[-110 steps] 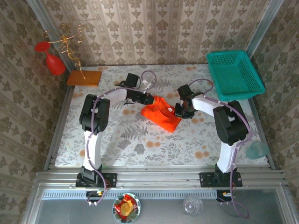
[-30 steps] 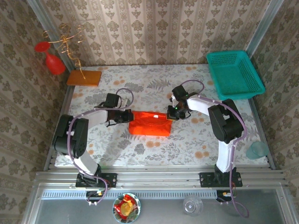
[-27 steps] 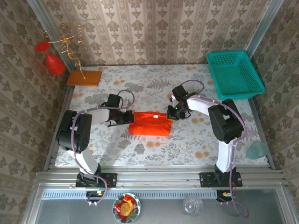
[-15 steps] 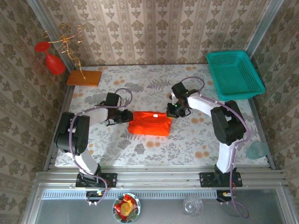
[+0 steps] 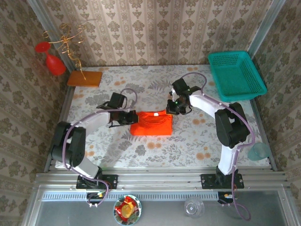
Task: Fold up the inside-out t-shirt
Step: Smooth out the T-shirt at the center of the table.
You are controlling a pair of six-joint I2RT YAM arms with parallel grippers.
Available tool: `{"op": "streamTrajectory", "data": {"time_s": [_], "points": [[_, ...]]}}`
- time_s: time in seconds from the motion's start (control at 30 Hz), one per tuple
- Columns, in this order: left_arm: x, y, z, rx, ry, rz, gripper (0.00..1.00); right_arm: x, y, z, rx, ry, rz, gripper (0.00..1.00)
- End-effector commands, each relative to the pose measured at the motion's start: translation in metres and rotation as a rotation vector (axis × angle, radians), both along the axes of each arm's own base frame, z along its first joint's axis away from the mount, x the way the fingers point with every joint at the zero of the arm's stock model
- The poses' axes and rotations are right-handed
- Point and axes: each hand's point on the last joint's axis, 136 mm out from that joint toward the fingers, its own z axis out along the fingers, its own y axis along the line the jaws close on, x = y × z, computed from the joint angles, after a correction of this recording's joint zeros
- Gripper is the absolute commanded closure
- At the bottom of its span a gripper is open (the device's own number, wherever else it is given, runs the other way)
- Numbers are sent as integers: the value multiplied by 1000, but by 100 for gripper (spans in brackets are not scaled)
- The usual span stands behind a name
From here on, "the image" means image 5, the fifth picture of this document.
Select red yellow snack packet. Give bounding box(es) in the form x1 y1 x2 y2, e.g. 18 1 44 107
115 195 138 218

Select orange t-shirt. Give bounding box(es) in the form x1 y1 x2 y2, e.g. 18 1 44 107
129 110 174 137

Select orange wooden base board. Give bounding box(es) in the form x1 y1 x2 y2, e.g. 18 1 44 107
67 70 103 88

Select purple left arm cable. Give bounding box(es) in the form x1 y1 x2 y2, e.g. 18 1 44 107
63 88 139 208

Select red plastic goblet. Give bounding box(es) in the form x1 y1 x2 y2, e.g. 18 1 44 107
35 41 67 76

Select aluminium frame rail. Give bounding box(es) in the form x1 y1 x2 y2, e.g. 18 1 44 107
35 166 290 189

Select teal plastic basket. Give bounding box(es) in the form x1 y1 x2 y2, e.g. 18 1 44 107
207 50 268 102

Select gold wire glass holder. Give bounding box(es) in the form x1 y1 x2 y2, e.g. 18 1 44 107
42 23 87 80

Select patterned plate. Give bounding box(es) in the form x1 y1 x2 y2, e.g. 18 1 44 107
113 194 143 226

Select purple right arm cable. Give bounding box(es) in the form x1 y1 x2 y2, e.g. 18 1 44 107
182 72 256 221

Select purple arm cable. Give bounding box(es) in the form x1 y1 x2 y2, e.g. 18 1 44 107
182 72 256 221
63 88 139 208

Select grey slotted cable duct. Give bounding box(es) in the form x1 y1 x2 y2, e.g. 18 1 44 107
41 191 219 202

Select teal plastic cup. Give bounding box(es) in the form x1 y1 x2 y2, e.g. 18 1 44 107
247 142 270 162

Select clear glass bowl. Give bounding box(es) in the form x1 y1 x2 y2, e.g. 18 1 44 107
183 196 205 218

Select floral tablecloth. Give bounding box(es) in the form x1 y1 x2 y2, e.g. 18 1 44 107
55 65 270 168

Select aluminium frame post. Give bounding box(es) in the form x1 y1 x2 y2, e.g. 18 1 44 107
25 0 74 74
248 0 286 59

